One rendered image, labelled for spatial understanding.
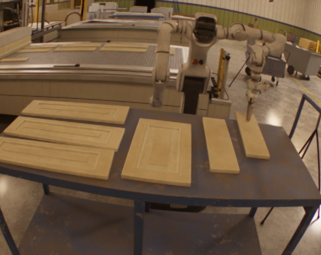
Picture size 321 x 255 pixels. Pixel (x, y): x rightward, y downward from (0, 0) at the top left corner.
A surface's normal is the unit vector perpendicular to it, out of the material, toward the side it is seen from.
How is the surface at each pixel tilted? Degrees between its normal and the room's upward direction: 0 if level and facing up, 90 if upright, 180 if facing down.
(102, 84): 90
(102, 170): 0
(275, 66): 90
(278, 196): 0
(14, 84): 90
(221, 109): 90
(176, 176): 0
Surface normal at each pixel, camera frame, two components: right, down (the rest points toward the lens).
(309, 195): 0.09, -0.88
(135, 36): -0.04, 0.47
